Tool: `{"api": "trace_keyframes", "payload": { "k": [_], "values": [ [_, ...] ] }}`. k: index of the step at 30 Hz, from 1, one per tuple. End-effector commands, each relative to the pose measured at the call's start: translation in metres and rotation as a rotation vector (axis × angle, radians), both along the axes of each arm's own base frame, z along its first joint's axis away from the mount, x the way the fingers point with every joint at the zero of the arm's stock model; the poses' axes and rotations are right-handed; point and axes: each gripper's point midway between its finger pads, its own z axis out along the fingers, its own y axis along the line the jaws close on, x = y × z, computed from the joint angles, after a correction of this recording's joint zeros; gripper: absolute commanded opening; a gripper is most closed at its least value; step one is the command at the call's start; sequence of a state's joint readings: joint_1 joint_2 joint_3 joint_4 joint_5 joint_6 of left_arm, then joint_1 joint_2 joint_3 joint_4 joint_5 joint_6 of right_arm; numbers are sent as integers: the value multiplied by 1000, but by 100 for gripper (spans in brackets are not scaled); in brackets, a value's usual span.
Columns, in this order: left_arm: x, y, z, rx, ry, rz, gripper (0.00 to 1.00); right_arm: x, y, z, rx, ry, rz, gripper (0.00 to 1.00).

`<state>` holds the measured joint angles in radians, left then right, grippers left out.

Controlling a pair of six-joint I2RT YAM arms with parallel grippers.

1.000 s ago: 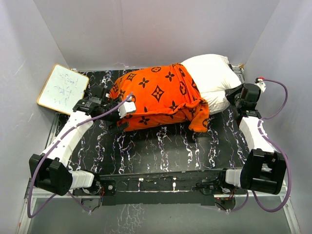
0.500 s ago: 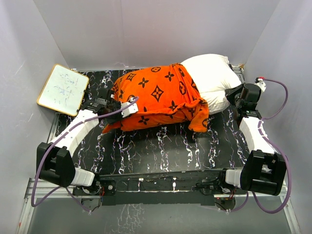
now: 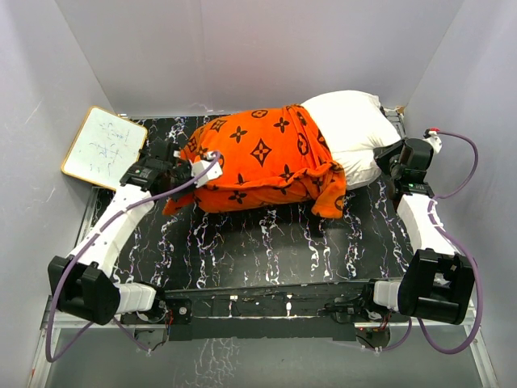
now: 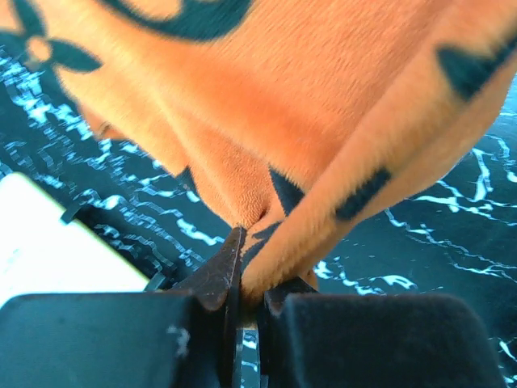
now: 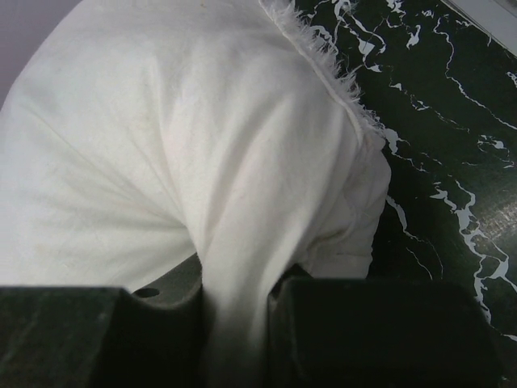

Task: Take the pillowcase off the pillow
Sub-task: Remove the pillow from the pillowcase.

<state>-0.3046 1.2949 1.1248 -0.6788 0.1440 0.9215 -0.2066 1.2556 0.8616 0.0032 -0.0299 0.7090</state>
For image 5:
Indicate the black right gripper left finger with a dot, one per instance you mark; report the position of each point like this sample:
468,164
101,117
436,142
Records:
156,334

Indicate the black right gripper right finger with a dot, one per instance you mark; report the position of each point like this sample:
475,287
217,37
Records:
279,331

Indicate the white pillow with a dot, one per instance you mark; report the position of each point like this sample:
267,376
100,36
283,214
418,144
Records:
144,132

